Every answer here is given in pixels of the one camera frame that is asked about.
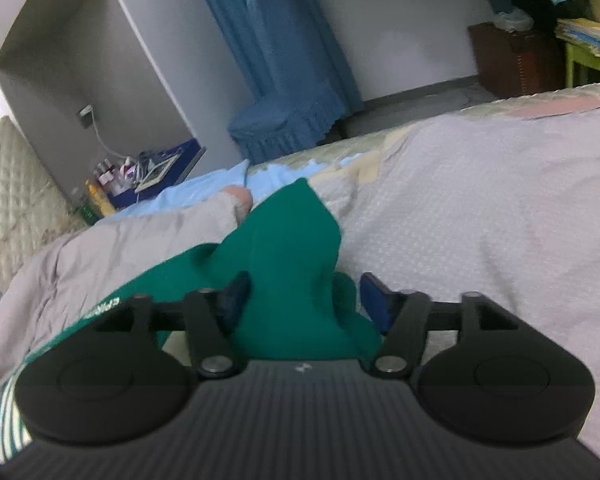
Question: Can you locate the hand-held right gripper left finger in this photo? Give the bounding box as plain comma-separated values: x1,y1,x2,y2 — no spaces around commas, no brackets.
92,271,253,379

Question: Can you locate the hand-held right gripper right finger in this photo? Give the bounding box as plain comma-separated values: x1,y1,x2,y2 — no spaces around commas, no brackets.
360,272,520,380

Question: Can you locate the green printed sweatshirt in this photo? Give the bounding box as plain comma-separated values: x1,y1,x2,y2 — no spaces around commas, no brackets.
0,177,383,466

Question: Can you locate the light blue bed sheet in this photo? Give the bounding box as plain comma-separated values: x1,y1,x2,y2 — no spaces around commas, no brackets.
102,157,381,221

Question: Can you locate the white framed tablet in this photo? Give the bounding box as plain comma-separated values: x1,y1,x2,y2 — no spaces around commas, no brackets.
135,156,181,192

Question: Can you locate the blue tray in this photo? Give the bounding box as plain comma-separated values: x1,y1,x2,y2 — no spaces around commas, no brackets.
107,140,206,208

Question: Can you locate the yellow bottle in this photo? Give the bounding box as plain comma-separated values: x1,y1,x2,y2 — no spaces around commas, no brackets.
87,180,116,218

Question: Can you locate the cluster of small bottles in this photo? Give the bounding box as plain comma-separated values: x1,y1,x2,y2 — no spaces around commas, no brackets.
94,156,137,195

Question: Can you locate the green bottle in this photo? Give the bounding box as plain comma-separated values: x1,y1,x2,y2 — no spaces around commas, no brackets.
72,187,101,226

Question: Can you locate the blue covered chair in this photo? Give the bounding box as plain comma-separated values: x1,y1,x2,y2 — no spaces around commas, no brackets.
228,0,353,163

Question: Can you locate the beige quilted headboard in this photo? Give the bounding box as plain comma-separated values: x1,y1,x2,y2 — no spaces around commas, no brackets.
0,116,88,311

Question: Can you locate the patchwork bed quilt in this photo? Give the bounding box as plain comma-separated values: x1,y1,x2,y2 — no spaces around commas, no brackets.
245,81,600,191

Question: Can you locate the blue curtain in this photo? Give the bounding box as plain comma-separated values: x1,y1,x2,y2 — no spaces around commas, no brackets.
195,0,366,111

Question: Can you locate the brown wooden chest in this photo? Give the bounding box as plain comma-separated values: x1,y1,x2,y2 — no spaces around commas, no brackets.
469,22,566,99

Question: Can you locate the white sneaker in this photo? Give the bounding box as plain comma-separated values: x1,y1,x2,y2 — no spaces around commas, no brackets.
492,7,535,32

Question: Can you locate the green stool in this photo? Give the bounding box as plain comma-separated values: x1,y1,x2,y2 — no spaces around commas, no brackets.
564,41,600,89

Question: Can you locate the stack of books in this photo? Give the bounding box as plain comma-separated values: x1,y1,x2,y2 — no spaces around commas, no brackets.
555,17,600,57

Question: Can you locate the white cable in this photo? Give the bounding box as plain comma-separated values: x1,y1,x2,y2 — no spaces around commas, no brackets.
92,114,132,159

